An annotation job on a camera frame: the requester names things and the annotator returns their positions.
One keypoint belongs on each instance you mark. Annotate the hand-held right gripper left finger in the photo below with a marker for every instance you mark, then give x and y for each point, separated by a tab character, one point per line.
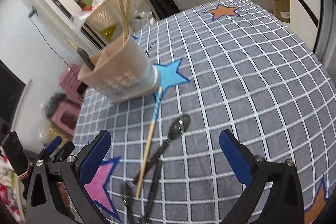
95	158

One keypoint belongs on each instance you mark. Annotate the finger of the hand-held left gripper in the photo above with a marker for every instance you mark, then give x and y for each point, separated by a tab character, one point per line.
53	146
65	151

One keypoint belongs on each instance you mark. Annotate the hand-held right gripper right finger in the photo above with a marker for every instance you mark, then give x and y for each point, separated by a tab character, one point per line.
235	157

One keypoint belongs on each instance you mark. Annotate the blue patterned wooden chopstick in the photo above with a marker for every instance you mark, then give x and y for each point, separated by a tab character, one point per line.
149	137

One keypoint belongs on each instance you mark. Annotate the black plastic spoon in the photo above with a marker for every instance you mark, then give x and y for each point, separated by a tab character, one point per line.
179	126

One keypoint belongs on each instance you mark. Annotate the beige plastic utensil holder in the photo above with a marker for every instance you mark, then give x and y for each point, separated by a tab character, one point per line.
123	66

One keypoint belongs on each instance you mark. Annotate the plain wooden chopstick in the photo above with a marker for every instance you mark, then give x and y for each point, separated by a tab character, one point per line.
121	11

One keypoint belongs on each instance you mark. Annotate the clear bag of yellow balls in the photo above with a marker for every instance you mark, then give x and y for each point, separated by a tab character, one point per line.
47	132

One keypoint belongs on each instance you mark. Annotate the small pink plastic stool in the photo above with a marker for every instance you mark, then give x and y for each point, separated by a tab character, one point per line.
64	115

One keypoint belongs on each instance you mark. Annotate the person's floral clothing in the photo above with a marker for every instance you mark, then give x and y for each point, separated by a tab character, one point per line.
6	184

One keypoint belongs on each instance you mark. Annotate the clear bag of dark items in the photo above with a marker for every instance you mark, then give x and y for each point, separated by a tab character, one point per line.
55	104

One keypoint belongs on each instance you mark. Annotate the tall pink plastic stool stack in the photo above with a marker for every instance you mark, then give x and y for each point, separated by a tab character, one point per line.
68	79

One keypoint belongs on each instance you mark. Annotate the grey checked star tablecloth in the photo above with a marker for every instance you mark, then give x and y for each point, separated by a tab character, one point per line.
236	82

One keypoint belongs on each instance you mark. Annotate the yellow cooking oil bottle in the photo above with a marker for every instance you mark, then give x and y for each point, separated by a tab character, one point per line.
109	31

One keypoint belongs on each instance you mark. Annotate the beige perforated basket cart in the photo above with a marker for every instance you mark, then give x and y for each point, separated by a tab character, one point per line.
105	14

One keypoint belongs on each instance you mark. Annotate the brown cardboard box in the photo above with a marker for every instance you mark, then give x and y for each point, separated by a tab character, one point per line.
281	10

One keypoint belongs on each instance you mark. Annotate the black wall charger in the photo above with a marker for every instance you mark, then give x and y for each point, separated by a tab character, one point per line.
32	12

